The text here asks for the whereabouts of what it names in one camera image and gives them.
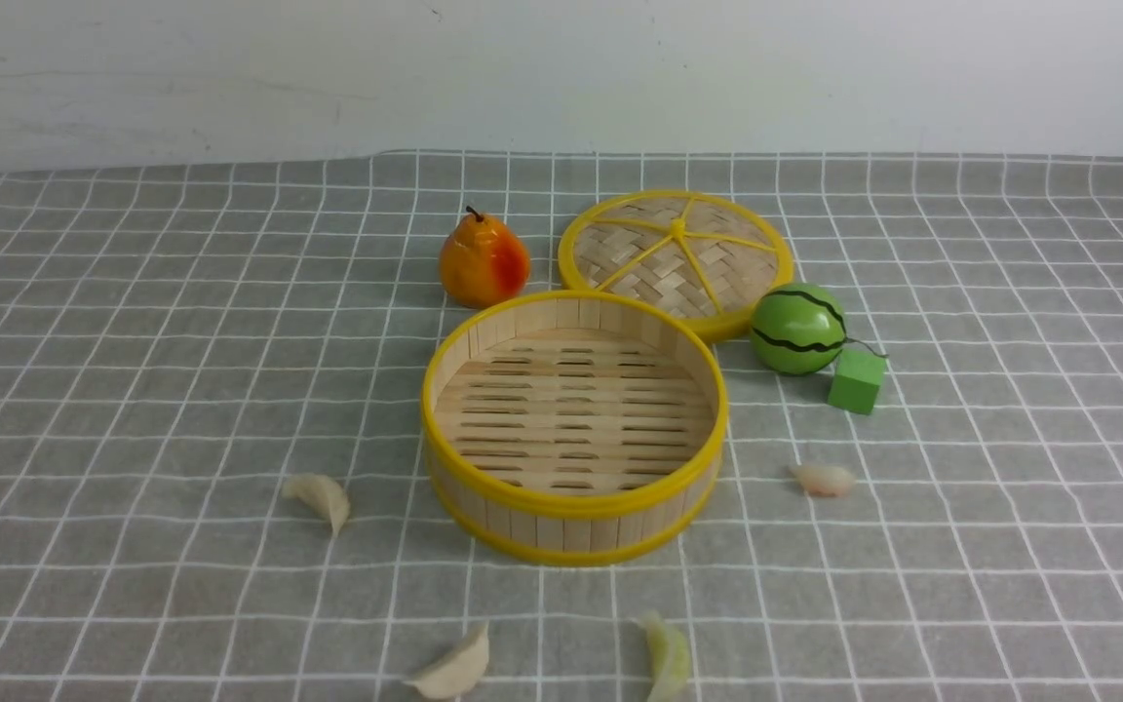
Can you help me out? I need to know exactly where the orange toy pear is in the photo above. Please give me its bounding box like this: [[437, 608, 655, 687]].
[[440, 206, 533, 308]]

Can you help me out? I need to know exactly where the green toy watermelon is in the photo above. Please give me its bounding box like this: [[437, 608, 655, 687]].
[[749, 283, 848, 376]]

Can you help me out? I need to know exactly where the bamboo steamer tray yellow rim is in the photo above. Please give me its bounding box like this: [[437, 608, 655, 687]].
[[420, 292, 729, 567]]

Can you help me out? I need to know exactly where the white dumpling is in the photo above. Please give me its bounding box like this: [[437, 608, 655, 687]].
[[281, 474, 351, 538], [405, 622, 491, 701]]

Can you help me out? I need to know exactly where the woven bamboo steamer lid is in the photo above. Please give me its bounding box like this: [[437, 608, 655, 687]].
[[557, 190, 796, 345]]

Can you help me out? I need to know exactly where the grey checkered tablecloth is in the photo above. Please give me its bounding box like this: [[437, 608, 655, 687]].
[[0, 152, 1123, 701]]

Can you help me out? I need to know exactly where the greenish dumpling front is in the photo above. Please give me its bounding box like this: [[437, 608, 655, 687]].
[[639, 610, 692, 702]]

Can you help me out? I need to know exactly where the green wooden cube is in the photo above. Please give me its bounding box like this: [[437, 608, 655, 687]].
[[827, 348, 888, 416]]

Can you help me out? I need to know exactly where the pale dumpling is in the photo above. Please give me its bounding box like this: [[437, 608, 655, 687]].
[[789, 465, 857, 498]]

